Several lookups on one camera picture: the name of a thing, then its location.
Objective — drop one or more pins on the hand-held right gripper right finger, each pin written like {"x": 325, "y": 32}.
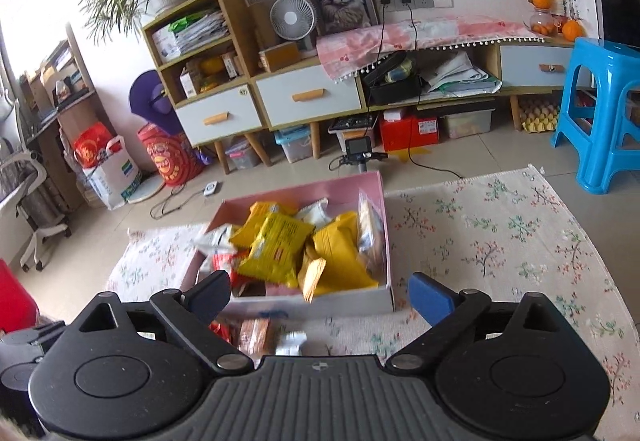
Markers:
{"x": 430, "y": 300}

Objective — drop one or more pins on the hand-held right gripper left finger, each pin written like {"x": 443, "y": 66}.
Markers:
{"x": 210, "y": 295}

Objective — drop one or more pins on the red snack packet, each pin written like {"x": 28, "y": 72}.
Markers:
{"x": 225, "y": 266}

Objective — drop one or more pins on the white striped snack packet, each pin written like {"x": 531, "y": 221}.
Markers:
{"x": 312, "y": 212}
{"x": 215, "y": 240}

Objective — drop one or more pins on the brown snack packet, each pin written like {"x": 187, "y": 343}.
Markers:
{"x": 256, "y": 336}

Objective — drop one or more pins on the yellow printed snack packet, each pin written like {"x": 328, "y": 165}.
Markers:
{"x": 275, "y": 248}
{"x": 265, "y": 213}

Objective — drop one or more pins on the pink cardboard box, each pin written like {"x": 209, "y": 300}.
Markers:
{"x": 345, "y": 303}

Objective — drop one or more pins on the clear cookie packet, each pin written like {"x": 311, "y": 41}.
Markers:
{"x": 371, "y": 236}

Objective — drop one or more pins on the silver snack packet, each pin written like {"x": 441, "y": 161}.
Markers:
{"x": 291, "y": 343}

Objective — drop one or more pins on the small orange snack packet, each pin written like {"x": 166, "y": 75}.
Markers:
{"x": 311, "y": 278}

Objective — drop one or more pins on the plain yellow snack bag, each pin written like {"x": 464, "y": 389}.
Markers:
{"x": 340, "y": 251}

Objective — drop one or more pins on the red cloth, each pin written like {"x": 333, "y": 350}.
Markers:
{"x": 15, "y": 296}

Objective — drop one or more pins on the floral fabric mat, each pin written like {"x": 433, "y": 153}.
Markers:
{"x": 500, "y": 241}

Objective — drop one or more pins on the small white device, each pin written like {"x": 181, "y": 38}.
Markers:
{"x": 211, "y": 189}

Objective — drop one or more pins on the white round board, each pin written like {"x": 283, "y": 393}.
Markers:
{"x": 147, "y": 192}

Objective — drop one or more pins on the red printed drum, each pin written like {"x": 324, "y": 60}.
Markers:
{"x": 167, "y": 158}

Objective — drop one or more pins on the white shopping bag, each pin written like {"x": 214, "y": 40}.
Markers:
{"x": 112, "y": 181}

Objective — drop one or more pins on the white office chair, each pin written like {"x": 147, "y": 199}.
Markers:
{"x": 30, "y": 201}

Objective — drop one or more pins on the red box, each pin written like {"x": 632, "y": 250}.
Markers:
{"x": 410, "y": 133}

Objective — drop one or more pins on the clear storage box blue lid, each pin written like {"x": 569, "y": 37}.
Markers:
{"x": 295, "y": 146}

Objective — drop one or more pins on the tall wooden shelf cabinet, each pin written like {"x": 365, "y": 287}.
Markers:
{"x": 215, "y": 116}

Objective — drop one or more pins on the wide clear storage box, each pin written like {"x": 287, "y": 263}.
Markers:
{"x": 467, "y": 123}

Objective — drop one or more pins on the red gift bag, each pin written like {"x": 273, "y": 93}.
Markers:
{"x": 92, "y": 146}

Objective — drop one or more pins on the clear storage box black lid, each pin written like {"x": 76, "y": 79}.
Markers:
{"x": 352, "y": 126}

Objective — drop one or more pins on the purple plush hat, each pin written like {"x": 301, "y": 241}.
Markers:
{"x": 150, "y": 96}

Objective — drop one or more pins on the yellow egg tray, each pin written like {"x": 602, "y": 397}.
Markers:
{"x": 540, "y": 118}

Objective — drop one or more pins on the black open case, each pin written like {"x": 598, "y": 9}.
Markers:
{"x": 392, "y": 91}

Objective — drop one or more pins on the small white and brown box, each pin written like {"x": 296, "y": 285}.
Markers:
{"x": 189, "y": 82}

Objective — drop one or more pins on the low wooden drawer cabinet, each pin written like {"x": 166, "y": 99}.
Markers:
{"x": 310, "y": 98}

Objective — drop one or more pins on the pile of white papers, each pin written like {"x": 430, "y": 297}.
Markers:
{"x": 460, "y": 76}

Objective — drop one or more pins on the brown cardboard box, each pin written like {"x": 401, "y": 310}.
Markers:
{"x": 279, "y": 57}

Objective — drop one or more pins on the white carton box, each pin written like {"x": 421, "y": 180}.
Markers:
{"x": 166, "y": 45}

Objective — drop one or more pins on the wooden bookshelf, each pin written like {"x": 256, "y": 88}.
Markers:
{"x": 65, "y": 86}

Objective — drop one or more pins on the stack of papers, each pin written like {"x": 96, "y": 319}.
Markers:
{"x": 202, "y": 33}

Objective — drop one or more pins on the pink checkered cloth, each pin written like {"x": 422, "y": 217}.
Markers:
{"x": 450, "y": 33}

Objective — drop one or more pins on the small white fan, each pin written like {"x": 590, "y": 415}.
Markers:
{"x": 293, "y": 18}

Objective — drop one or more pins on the blue plastic stool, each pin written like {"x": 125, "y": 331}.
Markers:
{"x": 600, "y": 56}

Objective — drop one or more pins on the glass jar of small oranges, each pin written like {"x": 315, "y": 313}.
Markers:
{"x": 540, "y": 23}

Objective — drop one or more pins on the black microwave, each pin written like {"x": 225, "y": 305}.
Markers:
{"x": 620, "y": 16}

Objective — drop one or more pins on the black camera on tripod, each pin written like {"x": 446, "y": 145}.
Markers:
{"x": 359, "y": 148}

